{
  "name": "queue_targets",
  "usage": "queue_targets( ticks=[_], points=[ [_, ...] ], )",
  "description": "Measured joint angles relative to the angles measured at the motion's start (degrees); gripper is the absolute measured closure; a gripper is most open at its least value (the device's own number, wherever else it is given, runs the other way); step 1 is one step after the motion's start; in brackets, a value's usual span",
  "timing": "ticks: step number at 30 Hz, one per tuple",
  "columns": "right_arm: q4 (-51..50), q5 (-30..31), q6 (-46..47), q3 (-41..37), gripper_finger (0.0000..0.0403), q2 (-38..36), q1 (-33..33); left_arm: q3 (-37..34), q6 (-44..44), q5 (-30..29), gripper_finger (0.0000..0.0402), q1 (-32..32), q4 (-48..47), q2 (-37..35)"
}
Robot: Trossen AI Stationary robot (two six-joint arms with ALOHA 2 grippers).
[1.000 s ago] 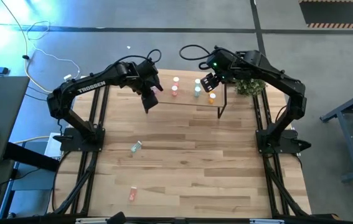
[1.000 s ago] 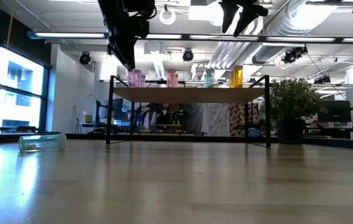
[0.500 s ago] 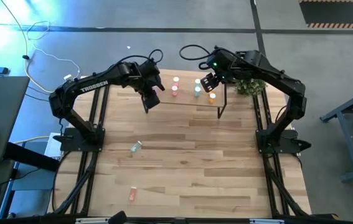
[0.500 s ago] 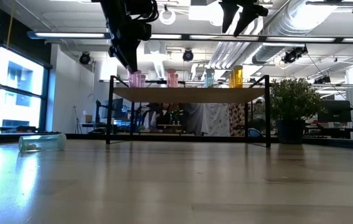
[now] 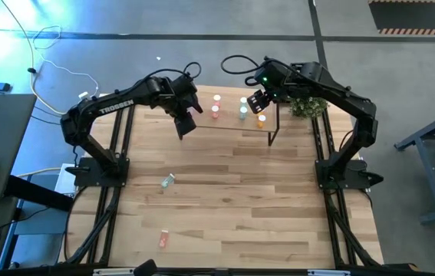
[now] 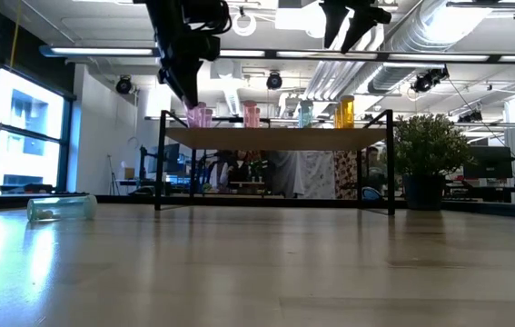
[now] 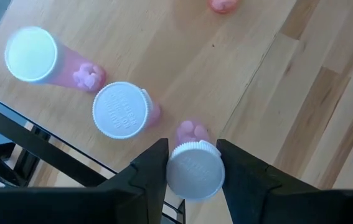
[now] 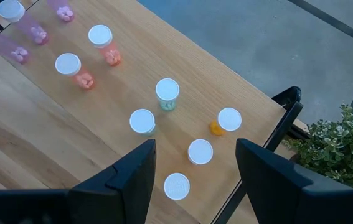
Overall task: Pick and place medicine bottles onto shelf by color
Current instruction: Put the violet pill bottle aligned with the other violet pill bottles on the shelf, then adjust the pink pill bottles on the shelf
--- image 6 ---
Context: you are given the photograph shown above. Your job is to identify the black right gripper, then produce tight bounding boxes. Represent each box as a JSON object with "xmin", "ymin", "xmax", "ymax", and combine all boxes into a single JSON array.
[{"xmin": 321, "ymin": 0, "xmax": 392, "ymax": 55}]

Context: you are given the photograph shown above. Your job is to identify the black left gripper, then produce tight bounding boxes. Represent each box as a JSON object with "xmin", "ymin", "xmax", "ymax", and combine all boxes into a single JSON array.
[{"xmin": 145, "ymin": 0, "xmax": 203, "ymax": 109}]

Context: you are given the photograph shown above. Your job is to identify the teal medicine bottle white cap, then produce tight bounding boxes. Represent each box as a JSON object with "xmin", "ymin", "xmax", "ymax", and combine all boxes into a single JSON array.
[
  {"xmin": 298, "ymin": 100, "xmax": 314, "ymax": 129},
  {"xmin": 26, "ymin": 193, "xmax": 99, "ymax": 223}
]

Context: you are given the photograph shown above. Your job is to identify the white ceiling fixture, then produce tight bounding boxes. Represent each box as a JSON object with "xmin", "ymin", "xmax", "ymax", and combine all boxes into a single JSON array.
[{"xmin": 274, "ymin": 0, "xmax": 326, "ymax": 40}]

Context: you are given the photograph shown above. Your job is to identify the black ceiling spot lamp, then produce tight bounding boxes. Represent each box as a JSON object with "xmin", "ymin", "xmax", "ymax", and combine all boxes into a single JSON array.
[
  {"xmin": 409, "ymin": 65, "xmax": 451, "ymax": 94},
  {"xmin": 114, "ymin": 74, "xmax": 134, "ymax": 95},
  {"xmin": 265, "ymin": 70, "xmax": 284, "ymax": 91}
]

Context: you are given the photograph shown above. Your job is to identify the long LED light bar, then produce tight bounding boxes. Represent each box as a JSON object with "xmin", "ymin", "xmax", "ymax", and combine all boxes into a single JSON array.
[{"xmin": 38, "ymin": 44, "xmax": 515, "ymax": 65}]

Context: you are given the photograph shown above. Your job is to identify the person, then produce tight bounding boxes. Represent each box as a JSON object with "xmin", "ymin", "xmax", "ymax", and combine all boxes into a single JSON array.
[
  {"xmin": 363, "ymin": 145, "xmax": 388, "ymax": 192},
  {"xmin": 209, "ymin": 152, "xmax": 252, "ymax": 194}
]

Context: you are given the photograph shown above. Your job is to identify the plain white hanging cloth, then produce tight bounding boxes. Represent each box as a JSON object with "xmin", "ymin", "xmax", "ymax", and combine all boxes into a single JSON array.
[{"xmin": 263, "ymin": 150, "xmax": 307, "ymax": 199}]

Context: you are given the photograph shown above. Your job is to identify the green potted plant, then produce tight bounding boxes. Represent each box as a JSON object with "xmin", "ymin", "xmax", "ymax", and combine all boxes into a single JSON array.
[{"xmin": 377, "ymin": 113, "xmax": 476, "ymax": 212}]

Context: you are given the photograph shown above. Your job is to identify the brown patterned hanging cloth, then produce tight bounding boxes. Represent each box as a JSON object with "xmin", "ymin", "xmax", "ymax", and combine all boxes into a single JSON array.
[{"xmin": 333, "ymin": 150, "xmax": 361, "ymax": 200}]

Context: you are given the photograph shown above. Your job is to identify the white printed hanging cloth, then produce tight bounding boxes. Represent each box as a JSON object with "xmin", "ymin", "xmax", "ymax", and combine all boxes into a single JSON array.
[{"xmin": 304, "ymin": 150, "xmax": 337, "ymax": 200}]

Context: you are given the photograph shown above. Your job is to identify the large window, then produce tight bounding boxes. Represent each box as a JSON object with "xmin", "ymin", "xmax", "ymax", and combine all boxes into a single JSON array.
[{"xmin": 0, "ymin": 67, "xmax": 76, "ymax": 194}]

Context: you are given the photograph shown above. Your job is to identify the blue white object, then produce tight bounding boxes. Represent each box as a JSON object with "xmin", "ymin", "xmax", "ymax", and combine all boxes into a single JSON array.
[{"xmin": 360, "ymin": 186, "xmax": 383, "ymax": 203}]

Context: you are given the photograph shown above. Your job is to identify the black monitor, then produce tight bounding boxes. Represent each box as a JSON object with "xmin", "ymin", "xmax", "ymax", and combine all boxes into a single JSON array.
[{"xmin": 462, "ymin": 145, "xmax": 514, "ymax": 180}]

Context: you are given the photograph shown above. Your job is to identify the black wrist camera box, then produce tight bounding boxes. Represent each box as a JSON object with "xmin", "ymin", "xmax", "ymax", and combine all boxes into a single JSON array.
[{"xmin": 188, "ymin": 35, "xmax": 222, "ymax": 62}]

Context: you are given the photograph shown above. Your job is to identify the silver ventilation duct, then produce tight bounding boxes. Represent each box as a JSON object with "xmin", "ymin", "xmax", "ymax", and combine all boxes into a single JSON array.
[{"xmin": 304, "ymin": 0, "xmax": 497, "ymax": 104}]

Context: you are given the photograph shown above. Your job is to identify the white cable coil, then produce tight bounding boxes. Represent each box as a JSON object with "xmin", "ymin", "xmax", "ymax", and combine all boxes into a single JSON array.
[{"xmin": 231, "ymin": 11, "xmax": 258, "ymax": 37}]

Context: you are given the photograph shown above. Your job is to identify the wooden shelf black metal frame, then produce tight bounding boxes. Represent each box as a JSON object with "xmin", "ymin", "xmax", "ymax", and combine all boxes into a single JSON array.
[{"xmin": 154, "ymin": 108, "xmax": 397, "ymax": 217}]

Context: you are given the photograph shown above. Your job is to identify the black aluminium table frame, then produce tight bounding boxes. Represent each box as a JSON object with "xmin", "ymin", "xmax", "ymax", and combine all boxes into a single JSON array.
[{"xmin": 0, "ymin": 193, "xmax": 515, "ymax": 223}]

